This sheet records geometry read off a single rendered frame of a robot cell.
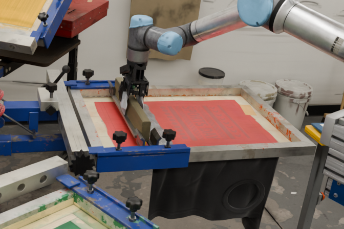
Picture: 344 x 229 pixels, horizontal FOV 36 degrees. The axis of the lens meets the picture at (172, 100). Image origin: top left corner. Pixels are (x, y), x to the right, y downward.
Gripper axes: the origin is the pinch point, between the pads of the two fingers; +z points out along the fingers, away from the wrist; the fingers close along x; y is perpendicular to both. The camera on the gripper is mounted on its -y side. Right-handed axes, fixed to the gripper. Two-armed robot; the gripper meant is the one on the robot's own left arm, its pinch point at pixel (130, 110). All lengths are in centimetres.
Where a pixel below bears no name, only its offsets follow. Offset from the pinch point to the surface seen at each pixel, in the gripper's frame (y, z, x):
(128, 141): 13.8, 5.2, -3.5
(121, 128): 3.4, 5.3, -3.8
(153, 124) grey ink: 3.0, 4.6, 8.6
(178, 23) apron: -192, 19, 87
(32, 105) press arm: 1.0, -3.1, -34.5
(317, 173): 15, 23, 76
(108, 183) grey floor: -110, 102, 24
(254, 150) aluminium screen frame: 29.6, 1.8, 35.9
